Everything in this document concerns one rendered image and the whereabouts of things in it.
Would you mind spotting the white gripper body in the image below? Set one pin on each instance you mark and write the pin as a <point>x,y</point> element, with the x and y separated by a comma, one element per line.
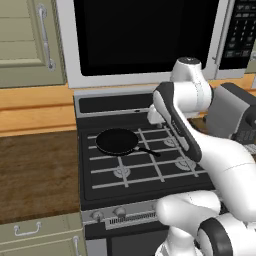
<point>155,116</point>

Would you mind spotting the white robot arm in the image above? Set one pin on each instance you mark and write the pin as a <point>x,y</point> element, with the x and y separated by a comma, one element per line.
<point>230,160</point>

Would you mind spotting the black and silver stove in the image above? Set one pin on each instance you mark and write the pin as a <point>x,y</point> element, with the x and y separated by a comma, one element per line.
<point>133,173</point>

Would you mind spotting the silver stove knob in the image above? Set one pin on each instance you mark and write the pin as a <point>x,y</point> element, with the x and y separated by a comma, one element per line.
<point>119,212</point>
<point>97,216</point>

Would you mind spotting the black frying pan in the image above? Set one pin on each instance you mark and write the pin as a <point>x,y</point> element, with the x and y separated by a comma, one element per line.
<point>116,141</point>

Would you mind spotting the grey toaster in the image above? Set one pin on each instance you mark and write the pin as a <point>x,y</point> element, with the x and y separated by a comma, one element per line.
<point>230,110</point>

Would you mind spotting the white microwave oven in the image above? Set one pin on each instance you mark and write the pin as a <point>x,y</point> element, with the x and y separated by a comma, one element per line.
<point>140,36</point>

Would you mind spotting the pale green cupboard door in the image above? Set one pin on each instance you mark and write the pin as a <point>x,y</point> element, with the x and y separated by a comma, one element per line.
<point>20,40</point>
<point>40,248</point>
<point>251,65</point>

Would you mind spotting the pale green drawer front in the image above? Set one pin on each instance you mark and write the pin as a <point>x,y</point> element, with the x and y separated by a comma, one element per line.
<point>50,226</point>

